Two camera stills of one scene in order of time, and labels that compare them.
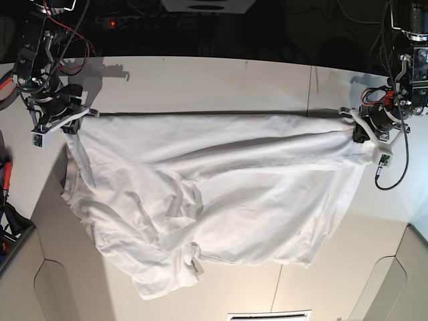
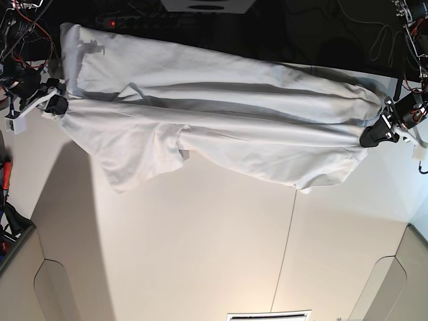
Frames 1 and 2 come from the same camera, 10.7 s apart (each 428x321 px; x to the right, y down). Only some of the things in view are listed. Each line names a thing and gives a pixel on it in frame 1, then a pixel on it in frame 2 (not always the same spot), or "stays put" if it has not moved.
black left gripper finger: [72, 127] to [57, 105]
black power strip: [142, 21] stays put
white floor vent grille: [276, 315] stays put
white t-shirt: [161, 194] to [134, 109]
